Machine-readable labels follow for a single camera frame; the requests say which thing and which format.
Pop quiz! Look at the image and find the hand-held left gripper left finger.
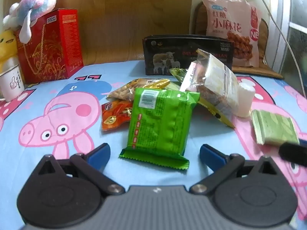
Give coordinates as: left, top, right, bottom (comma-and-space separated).
34, 143, 125, 196

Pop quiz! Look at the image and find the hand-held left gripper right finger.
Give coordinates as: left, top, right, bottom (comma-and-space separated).
189, 144, 285, 196

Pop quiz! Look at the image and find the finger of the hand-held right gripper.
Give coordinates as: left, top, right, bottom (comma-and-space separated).
278, 142, 307, 167

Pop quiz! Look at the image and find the light green leaf-pattern packet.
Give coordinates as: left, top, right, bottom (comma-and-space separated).
251, 109, 300, 145

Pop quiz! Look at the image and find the yellow snack packet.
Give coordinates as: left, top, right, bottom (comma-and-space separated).
197, 99, 236, 128

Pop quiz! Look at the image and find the orange-red snack packet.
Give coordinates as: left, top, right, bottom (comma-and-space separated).
101, 100, 133, 132

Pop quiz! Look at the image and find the bright green snack packet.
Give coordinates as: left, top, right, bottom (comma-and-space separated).
119, 87, 201, 170

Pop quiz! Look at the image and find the white cylinder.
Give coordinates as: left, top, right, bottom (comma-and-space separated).
236, 81, 256, 118

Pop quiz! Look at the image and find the clear bag of crackers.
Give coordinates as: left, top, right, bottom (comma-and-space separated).
179, 48, 240, 117

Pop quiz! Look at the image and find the clear peanut packet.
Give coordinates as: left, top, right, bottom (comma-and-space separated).
106, 78, 171, 101

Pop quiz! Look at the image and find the printed blanket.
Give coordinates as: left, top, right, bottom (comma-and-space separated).
0, 59, 307, 230

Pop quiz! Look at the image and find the yellow-green snack packet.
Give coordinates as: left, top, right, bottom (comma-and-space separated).
169, 67, 190, 83

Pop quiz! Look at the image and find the brown seat cushion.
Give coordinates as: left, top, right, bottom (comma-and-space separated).
192, 1, 285, 79

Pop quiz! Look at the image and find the black box with sheep print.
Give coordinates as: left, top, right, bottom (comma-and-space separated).
142, 35, 234, 76

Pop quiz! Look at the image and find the white paper cup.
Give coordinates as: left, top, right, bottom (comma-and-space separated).
0, 63, 25, 102

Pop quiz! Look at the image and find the red gift box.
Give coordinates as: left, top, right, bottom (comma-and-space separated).
16, 8, 84, 85

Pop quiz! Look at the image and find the pink snack bag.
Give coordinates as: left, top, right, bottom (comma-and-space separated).
202, 0, 262, 67

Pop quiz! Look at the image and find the yellow plush toy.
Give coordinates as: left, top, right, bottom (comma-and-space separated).
0, 29, 20, 71

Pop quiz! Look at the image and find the pink and blue plush toy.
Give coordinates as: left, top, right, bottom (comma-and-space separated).
3, 0, 61, 44

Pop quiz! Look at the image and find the white cable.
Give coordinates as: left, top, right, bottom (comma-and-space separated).
247, 0, 307, 82

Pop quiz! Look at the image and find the white window frame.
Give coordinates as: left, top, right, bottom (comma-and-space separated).
273, 0, 307, 77

